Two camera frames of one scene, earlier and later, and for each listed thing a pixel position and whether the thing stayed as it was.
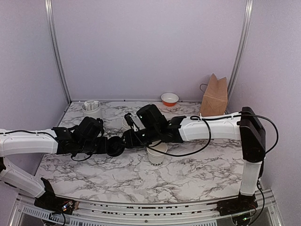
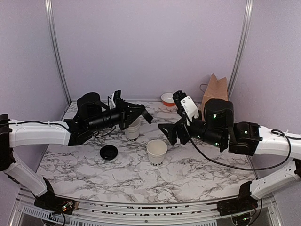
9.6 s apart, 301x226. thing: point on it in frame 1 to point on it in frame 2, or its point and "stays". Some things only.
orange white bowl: (169, 99) stays
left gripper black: (103, 149) to (127, 115)
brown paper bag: (214, 102) stays
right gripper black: (130, 141) to (173, 128)
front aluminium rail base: (23, 212) stays
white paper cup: (156, 158) stays
